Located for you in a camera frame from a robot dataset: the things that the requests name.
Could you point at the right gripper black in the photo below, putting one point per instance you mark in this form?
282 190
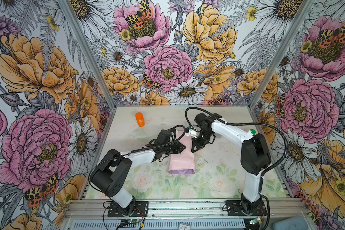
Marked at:
195 142

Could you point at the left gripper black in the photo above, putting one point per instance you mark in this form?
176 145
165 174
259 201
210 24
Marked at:
178 148

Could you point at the purple wrapping paper sheet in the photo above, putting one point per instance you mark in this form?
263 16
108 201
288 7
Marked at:
184 162

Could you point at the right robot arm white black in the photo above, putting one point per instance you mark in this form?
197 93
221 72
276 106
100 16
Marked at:
255 156

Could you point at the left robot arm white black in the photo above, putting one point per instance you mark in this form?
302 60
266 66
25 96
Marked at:
110 174

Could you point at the white bottle green cap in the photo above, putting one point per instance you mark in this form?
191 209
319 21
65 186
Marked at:
252 131

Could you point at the orange tube bottle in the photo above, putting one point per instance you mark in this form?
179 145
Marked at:
140 119

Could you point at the blue-grey cloth pad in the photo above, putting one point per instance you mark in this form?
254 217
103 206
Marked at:
293 223

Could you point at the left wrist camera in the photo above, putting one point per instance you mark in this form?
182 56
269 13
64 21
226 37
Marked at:
164 137

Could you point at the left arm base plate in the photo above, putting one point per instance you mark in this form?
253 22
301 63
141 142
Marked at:
134 209

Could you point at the white slotted cable duct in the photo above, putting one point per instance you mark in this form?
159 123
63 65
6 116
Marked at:
161 224

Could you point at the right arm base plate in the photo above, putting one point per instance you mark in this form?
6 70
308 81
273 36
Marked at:
244 208

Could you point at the aluminium front rail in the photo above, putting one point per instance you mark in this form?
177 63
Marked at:
185 209

